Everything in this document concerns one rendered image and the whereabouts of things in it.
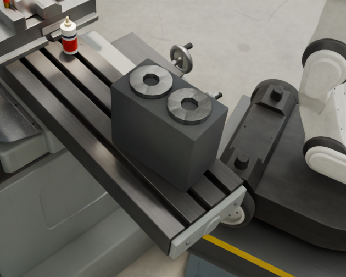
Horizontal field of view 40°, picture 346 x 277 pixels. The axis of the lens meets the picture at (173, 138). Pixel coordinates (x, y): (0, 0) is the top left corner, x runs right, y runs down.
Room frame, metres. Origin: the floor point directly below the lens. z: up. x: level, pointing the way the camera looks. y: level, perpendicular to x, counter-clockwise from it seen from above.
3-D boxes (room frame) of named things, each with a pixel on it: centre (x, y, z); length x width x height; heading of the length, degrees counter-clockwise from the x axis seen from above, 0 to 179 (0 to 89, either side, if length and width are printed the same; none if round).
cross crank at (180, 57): (1.33, 0.03, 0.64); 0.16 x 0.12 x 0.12; 138
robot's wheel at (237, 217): (0.84, -0.20, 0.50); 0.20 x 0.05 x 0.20; 69
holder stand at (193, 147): (0.68, 0.02, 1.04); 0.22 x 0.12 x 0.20; 57
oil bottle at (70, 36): (0.99, 0.31, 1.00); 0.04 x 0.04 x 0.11
